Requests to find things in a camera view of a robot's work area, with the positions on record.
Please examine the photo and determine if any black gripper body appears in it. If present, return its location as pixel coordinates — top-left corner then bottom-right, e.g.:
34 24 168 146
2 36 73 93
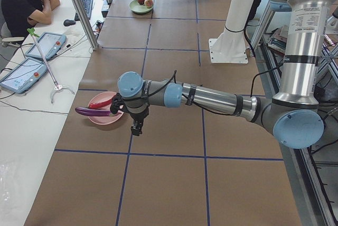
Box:
110 93 149 127

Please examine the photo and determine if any red chili pepper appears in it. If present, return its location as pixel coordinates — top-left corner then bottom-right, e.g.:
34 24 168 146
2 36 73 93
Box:
88 97 113 109

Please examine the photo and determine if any purple eggplant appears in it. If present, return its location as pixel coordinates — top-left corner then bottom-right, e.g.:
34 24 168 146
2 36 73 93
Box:
75 107 114 117

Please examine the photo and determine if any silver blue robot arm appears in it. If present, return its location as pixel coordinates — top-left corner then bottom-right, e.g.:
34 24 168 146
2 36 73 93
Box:
110 0 336 149

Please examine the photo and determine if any reacher grabber stick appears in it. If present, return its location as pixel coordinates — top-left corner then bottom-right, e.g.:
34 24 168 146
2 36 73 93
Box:
27 28 76 104

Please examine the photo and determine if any far teach pendant tablet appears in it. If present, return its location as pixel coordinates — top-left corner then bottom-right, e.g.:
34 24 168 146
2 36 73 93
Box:
25 32 67 60

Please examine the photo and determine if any teach pendant tablet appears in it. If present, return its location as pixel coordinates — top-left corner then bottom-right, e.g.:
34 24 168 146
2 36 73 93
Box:
25 32 67 60
1 57 47 94

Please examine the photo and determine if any near teach pendant tablet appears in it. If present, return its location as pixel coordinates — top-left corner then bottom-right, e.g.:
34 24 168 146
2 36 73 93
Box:
1 57 47 94

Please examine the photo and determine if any black computer mouse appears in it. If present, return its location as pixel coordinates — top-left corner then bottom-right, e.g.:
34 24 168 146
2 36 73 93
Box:
63 19 76 27

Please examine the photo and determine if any light green plate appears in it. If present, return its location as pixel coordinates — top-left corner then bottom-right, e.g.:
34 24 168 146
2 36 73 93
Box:
129 0 154 14

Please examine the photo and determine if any black keyboard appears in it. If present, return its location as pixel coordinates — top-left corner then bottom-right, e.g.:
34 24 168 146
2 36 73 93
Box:
81 0 93 19

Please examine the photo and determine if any seated person black shirt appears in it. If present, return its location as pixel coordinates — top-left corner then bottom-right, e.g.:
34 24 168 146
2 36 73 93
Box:
1 0 60 37

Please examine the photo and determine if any stack of magazines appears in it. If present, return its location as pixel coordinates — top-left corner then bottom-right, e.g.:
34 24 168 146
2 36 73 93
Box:
267 25 289 54

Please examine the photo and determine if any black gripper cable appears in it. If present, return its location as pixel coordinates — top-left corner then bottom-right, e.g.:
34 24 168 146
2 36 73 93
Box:
142 63 285 117

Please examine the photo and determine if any white camera pedestal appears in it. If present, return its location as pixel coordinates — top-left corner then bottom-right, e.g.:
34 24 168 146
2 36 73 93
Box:
209 0 254 64

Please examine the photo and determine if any aluminium frame post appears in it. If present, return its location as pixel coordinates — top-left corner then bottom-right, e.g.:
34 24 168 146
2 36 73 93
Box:
72 0 98 51

